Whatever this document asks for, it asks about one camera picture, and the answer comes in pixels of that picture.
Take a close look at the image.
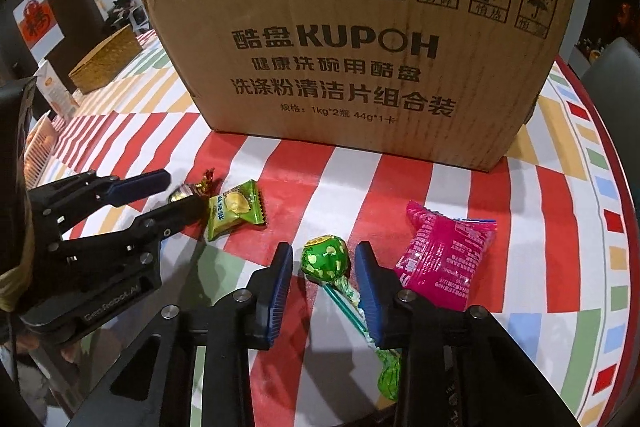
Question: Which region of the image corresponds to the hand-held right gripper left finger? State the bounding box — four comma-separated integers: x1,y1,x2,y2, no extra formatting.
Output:
70,243,294,427

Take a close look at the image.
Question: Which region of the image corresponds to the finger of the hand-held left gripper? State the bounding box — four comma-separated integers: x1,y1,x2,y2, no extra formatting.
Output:
47,194,208,268
30,169,172,228

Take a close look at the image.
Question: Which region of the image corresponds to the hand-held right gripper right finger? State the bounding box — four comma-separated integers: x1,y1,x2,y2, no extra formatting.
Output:
355,242,591,427

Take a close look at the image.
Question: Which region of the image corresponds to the gold candy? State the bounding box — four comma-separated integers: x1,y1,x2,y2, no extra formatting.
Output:
167,167,221,205

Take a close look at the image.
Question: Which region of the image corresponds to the green lollipop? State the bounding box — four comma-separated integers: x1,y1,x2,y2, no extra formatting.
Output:
300,234,403,400

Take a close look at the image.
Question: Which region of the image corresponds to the green candy packet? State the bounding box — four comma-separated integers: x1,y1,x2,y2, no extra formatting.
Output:
206,179,268,242

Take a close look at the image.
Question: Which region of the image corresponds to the pink snack packet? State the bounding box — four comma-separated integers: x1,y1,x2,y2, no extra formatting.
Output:
392,200,500,313

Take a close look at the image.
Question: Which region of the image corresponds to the brown cardboard box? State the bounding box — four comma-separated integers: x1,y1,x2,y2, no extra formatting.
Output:
136,0,581,172

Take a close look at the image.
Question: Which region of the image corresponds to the white plastic fruit basket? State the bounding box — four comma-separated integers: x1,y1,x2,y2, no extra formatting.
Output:
22,109,68,188

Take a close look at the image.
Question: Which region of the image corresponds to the white and orange drink carton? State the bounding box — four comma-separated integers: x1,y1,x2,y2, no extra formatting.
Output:
35,59,81,118

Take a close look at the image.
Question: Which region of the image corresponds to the woven straw basket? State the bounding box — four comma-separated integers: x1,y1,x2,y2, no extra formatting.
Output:
67,25,143,94

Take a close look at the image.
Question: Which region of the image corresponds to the small white shelf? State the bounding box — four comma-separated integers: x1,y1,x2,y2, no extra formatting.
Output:
102,0,148,35

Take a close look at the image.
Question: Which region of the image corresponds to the red and white door poster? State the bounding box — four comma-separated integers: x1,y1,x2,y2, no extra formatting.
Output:
12,0,66,52

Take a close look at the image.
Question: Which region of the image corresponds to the grey dining chair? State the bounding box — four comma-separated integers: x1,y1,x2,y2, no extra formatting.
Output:
580,37,640,118

